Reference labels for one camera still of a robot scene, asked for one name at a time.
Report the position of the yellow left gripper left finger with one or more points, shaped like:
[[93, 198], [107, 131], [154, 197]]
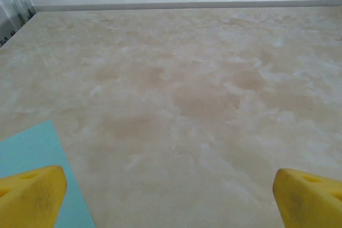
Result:
[[32, 196]]

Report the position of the thin aluminium wall rail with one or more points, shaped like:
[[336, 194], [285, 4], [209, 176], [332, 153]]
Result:
[[187, 2]]

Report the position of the aluminium frame post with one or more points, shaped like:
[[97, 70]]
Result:
[[13, 6]]

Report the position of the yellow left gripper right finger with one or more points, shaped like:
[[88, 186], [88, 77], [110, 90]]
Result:
[[310, 201]]

